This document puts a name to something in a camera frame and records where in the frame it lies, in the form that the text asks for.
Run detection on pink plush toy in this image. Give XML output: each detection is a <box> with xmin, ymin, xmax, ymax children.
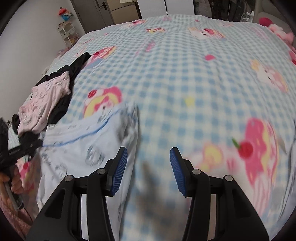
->
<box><xmin>268</xmin><ymin>24</ymin><xmax>294</xmax><ymax>45</ymax></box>

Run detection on white storage shelf rack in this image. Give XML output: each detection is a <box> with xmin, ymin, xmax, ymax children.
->
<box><xmin>58</xmin><ymin>21</ymin><xmax>79</xmax><ymax>48</ymax></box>

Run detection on person's left hand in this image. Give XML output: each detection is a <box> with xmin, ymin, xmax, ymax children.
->
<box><xmin>1</xmin><ymin>165</ymin><xmax>24</xmax><ymax>198</ymax></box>

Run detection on white wardrobe panels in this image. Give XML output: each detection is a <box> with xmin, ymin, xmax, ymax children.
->
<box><xmin>137</xmin><ymin>0</ymin><xmax>195</xmax><ymax>18</ymax></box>

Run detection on pink cartoon pajama garment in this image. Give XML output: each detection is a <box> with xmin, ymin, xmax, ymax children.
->
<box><xmin>18</xmin><ymin>71</ymin><xmax>71</xmax><ymax>137</ymax></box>

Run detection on black garment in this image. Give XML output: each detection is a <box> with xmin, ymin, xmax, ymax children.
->
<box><xmin>12</xmin><ymin>52</ymin><xmax>91</xmax><ymax>145</ymax></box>

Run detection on light blue cartoon pajama pants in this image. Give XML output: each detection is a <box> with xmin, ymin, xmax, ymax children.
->
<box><xmin>36</xmin><ymin>101</ymin><xmax>138</xmax><ymax>240</ymax></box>

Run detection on brown cabinet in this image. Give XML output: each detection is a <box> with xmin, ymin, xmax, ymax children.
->
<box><xmin>106</xmin><ymin>0</ymin><xmax>140</xmax><ymax>24</ymax></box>

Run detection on blue checkered cartoon blanket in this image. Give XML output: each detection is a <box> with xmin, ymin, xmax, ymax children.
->
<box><xmin>6</xmin><ymin>14</ymin><xmax>296</xmax><ymax>241</ymax></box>

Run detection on dark grey door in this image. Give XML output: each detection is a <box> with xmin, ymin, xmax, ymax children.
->
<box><xmin>71</xmin><ymin>0</ymin><xmax>114</xmax><ymax>33</ymax></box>

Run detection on grey padded headboard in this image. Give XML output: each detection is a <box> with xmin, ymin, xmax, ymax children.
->
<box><xmin>253</xmin><ymin>0</ymin><xmax>295</xmax><ymax>35</ymax></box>

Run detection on red round plush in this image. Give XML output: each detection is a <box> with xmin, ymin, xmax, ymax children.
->
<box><xmin>258</xmin><ymin>17</ymin><xmax>273</xmax><ymax>28</ymax></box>

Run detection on black glass wardrobe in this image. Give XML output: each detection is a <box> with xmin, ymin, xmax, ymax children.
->
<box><xmin>193</xmin><ymin>0</ymin><xmax>255</xmax><ymax>22</ymax></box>

